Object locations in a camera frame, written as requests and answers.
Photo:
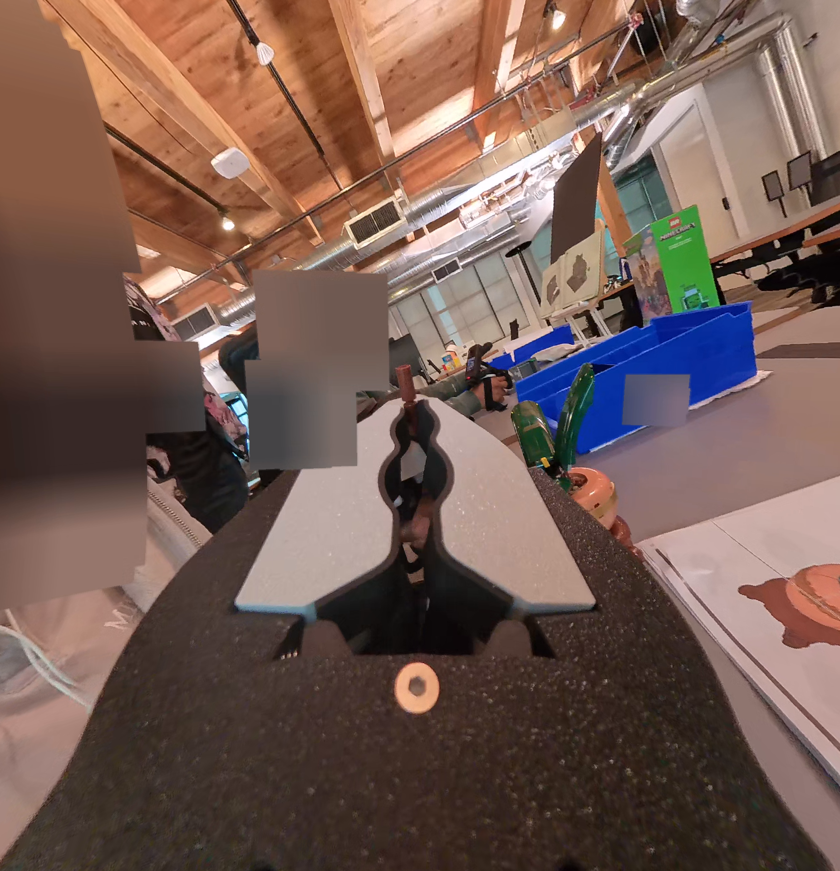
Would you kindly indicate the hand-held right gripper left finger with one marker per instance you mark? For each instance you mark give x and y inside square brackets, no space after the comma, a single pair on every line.
[324,531]

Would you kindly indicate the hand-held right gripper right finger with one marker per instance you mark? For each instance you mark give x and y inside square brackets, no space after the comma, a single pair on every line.
[508,531]

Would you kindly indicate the brown brick stem piece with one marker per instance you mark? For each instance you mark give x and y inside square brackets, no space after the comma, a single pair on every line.
[405,384]

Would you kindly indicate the another person's forearm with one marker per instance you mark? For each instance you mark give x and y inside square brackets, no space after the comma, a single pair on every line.
[454,398]

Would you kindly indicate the grey desk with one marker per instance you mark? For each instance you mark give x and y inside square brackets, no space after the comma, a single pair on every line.
[733,463]

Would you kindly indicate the brick plant in orange pot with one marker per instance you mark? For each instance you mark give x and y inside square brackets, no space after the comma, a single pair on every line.
[535,435]

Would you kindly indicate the small blue plastic bin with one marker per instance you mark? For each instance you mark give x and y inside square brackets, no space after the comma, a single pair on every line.
[542,343]

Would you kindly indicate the open instruction booklet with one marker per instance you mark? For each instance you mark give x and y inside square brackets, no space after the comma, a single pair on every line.
[767,537]

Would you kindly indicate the large blue plastic bin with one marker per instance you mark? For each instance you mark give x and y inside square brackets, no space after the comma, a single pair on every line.
[699,354]

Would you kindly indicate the black floor lamp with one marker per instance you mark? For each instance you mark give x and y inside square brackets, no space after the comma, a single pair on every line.
[523,269]

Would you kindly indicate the beige picture boards on easel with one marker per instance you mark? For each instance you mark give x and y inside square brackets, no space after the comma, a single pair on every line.
[576,272]

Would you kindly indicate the white cloth mat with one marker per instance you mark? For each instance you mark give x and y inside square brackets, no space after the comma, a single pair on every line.
[746,384]

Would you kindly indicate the large white air vent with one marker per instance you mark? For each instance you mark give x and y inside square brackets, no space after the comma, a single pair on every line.
[375,221]

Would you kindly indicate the green toy box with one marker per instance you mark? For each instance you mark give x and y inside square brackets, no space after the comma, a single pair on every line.
[685,265]

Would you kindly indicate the black board on stand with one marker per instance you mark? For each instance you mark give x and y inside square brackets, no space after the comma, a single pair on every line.
[576,197]

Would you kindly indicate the white ceiling access point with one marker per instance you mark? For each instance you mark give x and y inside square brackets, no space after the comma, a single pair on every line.
[229,163]

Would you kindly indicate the light grey zip jacket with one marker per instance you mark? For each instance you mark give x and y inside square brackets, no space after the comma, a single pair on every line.
[38,782]

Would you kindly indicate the wooden office table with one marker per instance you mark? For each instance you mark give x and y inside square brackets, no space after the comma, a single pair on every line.
[780,241]

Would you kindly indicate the small black monitor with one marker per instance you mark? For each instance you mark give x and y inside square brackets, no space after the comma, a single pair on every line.
[772,185]
[799,170]

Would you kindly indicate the black ceiling track rail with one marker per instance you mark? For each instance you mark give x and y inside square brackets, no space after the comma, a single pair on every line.
[283,88]

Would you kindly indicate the silver ventilation duct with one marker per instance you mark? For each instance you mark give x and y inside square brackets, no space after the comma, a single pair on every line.
[774,81]

